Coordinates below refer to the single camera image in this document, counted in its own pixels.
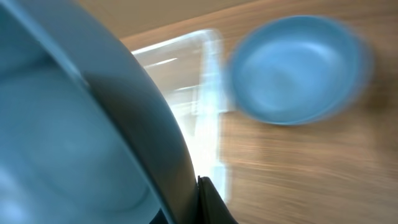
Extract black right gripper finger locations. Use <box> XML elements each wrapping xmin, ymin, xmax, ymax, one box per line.
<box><xmin>198</xmin><ymin>177</ymin><xmax>238</xmax><ymax>224</ymax></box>

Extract dark teal plate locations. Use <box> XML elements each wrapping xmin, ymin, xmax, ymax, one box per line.
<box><xmin>1</xmin><ymin>1</ymin><xmax>198</xmax><ymax>223</ymax></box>
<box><xmin>224</xmin><ymin>15</ymin><xmax>374</xmax><ymax>126</ymax></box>

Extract clear plastic storage bin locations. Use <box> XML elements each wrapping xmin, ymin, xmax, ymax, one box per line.
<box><xmin>132</xmin><ymin>29</ymin><xmax>229</xmax><ymax>202</ymax></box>

